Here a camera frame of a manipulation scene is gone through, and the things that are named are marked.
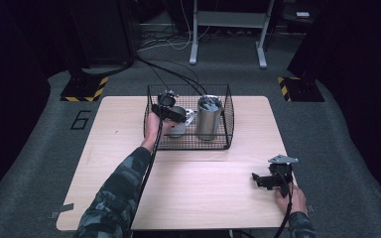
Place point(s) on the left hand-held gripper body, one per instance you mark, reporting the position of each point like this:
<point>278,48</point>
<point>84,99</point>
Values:
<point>168,100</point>

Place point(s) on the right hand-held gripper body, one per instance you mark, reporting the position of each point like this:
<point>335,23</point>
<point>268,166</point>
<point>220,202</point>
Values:
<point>281,173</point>

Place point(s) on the silver metal mug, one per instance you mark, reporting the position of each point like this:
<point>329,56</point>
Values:
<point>182,127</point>

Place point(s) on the steel tumbler with lid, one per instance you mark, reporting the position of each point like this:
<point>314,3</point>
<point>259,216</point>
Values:
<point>208,119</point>

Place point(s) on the person's left hand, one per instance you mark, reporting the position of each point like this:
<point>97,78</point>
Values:
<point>153,129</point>

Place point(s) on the person's right hand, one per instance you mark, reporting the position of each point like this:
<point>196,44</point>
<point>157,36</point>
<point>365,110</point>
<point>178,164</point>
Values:
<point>294,200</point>

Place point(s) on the grey tape strip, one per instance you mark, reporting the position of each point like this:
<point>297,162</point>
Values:
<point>61,210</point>
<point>310,208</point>

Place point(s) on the black base with yellow stripes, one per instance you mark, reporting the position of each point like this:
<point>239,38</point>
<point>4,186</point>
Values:
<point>84,90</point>
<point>301,90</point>

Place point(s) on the black cabinet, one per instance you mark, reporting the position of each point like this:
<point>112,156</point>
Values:
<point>102,29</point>

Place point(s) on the small white box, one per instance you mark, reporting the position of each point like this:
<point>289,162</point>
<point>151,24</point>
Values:
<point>302,14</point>

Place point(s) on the white metal desk frame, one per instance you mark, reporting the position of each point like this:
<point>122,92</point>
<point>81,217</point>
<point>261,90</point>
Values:
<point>228,20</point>

